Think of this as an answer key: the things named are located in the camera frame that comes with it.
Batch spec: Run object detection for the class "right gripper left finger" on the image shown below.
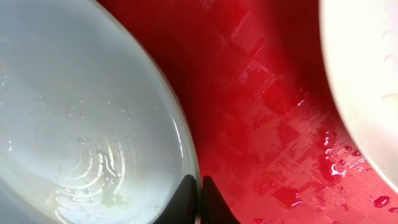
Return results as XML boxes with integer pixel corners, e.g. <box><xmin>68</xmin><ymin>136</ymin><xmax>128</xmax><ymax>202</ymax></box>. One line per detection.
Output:
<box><xmin>154</xmin><ymin>174</ymin><xmax>198</xmax><ymax>224</ymax></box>

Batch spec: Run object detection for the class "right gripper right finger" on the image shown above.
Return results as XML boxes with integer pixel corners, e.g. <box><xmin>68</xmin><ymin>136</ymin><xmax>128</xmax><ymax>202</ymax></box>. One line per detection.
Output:
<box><xmin>200</xmin><ymin>175</ymin><xmax>240</xmax><ymax>224</ymax></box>

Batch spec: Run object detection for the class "light blue plate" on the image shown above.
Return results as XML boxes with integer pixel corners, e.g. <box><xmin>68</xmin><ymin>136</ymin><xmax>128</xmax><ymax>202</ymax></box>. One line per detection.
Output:
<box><xmin>1</xmin><ymin>0</ymin><xmax>201</xmax><ymax>223</ymax></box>

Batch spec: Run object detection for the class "white plate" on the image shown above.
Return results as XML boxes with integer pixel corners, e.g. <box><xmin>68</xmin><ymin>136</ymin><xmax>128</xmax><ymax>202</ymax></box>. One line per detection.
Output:
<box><xmin>319</xmin><ymin>0</ymin><xmax>397</xmax><ymax>190</ymax></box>

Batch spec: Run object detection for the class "red plastic tray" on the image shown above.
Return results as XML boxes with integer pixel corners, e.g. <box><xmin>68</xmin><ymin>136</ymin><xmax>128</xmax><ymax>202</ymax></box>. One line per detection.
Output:
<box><xmin>101</xmin><ymin>0</ymin><xmax>397</xmax><ymax>223</ymax></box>

